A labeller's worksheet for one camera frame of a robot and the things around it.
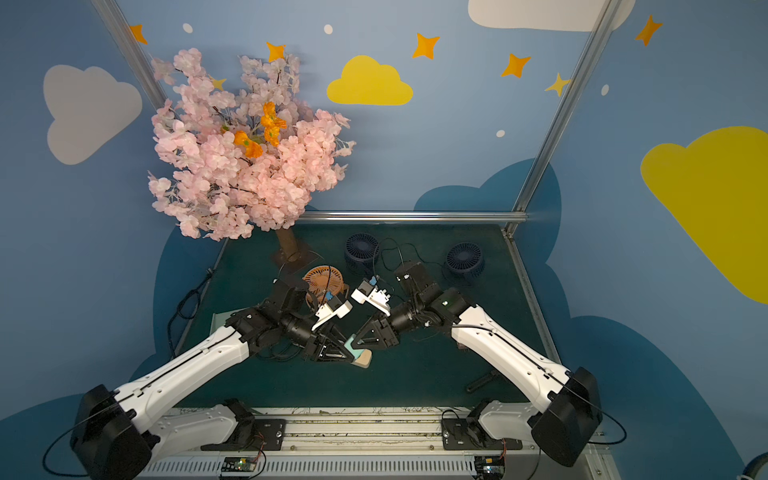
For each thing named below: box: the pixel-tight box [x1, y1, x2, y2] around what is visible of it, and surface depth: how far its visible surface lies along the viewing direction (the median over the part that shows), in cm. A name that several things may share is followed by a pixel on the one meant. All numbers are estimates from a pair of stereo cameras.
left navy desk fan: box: [344, 233, 380, 273], surface depth 104 cm
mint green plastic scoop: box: [209, 310, 236, 335], surface depth 97 cm
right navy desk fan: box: [446, 241, 485, 278], surface depth 102 cm
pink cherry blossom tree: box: [148, 48, 356, 267], surface depth 69 cm
